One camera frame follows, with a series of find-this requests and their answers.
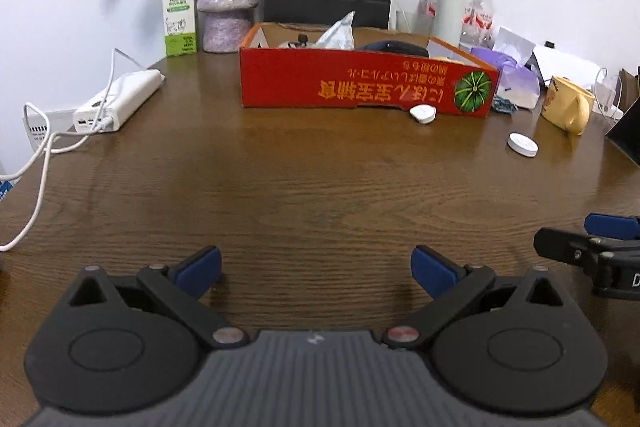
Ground yellow ceramic mug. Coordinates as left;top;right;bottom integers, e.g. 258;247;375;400
541;76;596;135

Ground glass cup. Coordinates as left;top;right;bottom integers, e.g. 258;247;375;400
395;10;428;36

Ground white round lid scalloped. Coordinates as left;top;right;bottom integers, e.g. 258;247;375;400
409;104;437;124

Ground water bottle right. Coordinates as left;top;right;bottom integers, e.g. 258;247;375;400
461;0;495;49

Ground black clip with cord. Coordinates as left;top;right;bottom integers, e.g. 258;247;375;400
279;32;319;50

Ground purple tissue pack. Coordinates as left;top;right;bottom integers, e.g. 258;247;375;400
471;27;540;109

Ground water bottle left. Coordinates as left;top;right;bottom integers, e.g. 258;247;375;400
414;0;437;36

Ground red cardboard box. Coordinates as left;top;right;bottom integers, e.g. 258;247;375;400
240;23;499;117

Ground navy zip case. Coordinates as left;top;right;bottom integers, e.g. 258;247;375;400
357;40;430;58

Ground white charging cable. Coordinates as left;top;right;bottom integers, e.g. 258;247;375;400
0;46;149;254

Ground water bottle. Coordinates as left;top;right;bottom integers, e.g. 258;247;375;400
461;0;495;49
414;0;437;36

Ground white round puck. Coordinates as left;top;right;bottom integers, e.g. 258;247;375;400
506;132;539;158

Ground milk carton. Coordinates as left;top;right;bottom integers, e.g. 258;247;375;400
163;0;198;56

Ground white thermos bottle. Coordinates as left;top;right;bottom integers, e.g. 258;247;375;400
432;0;468;46

